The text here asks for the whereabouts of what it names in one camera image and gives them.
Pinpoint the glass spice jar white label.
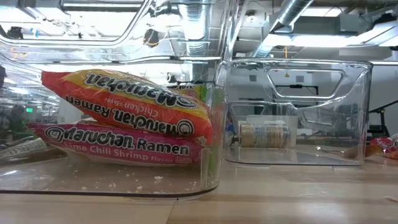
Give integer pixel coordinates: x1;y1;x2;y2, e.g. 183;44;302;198
238;123;292;149

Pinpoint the orange chicken ramen pack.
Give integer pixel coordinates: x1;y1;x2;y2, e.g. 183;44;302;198
40;68;215;146

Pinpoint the pink lime shrimp ramen pack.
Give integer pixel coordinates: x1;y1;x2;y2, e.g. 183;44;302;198
27;120;208;167

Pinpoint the brown snack packet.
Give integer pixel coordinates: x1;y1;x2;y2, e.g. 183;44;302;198
0;136;48;161

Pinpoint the red roast beef ramen pack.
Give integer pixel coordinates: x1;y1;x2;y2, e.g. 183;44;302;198
369;133;398;160

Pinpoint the clear plastic storage bin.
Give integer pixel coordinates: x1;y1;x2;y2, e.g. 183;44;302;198
0;0;240;202
223;58;373;167

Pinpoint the ceiling light panel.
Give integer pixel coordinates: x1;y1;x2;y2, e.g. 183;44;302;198
264;33;345;49

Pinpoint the black tripod stand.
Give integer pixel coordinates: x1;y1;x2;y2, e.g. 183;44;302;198
368;100;398;138

